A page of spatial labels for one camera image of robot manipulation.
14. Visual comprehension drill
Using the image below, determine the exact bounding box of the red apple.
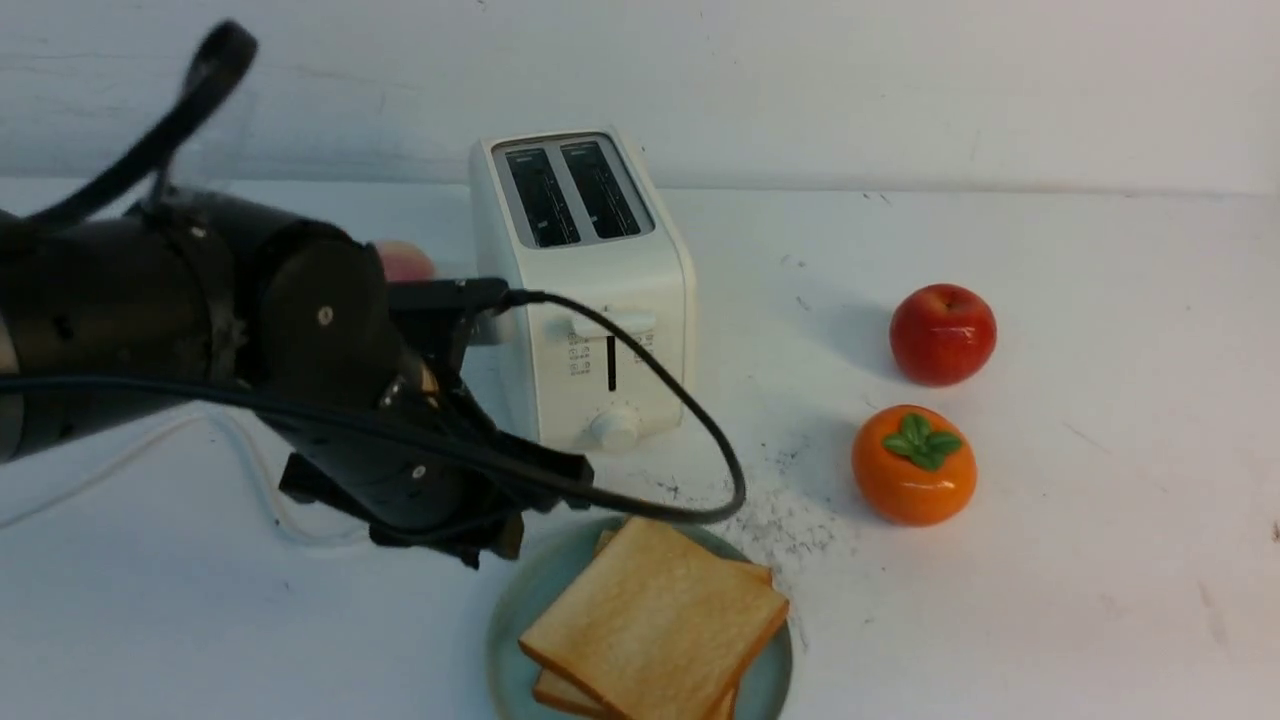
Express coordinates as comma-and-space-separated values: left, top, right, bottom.
890, 283, 998, 387

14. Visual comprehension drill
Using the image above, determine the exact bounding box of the orange persimmon with green leaf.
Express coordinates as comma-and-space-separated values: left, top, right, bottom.
851, 405, 979, 527

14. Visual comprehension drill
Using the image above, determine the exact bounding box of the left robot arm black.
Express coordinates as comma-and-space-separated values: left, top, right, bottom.
3, 190, 594, 568

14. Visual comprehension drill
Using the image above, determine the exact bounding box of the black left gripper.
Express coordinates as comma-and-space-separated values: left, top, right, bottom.
255, 234, 594, 566

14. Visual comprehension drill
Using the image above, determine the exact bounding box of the pink peach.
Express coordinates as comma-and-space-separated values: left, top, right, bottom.
374, 240, 436, 284

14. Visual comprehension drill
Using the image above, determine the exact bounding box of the white two-slot toaster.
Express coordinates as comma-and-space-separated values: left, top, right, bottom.
468, 128, 698, 454

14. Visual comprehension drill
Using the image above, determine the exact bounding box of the white toaster power cord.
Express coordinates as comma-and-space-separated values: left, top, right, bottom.
0, 407, 371, 550

